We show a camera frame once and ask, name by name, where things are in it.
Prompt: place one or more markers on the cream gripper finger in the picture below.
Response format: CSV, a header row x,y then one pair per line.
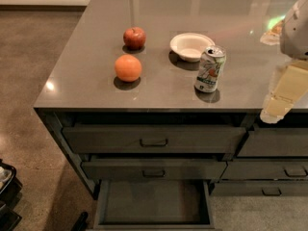
x,y
272,36

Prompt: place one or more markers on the orange fruit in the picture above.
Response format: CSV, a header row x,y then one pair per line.
x,y
128,68

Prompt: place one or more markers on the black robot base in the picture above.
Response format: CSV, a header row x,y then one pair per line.
x,y
10,187

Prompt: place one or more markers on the grey top right drawer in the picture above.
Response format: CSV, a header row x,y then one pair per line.
x,y
275,142

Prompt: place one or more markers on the grey middle right drawer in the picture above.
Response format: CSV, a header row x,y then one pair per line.
x,y
266,170

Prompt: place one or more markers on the grey top left drawer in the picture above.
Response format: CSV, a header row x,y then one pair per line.
x,y
153,138

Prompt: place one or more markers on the grey open bottom drawer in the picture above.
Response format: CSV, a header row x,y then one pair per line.
x,y
155,205

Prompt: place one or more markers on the grey middle left drawer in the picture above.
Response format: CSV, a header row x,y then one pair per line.
x,y
153,168

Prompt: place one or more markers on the white green soda can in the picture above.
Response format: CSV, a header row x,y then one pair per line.
x,y
211,65

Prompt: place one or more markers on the white bowl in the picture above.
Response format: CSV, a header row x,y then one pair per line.
x,y
190,46

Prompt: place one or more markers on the grey counter cabinet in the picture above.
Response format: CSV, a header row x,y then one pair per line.
x,y
83,88

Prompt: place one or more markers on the red apple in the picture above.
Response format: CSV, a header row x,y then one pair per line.
x,y
134,38

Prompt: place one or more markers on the black object at floor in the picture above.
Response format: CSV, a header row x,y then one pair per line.
x,y
81,222

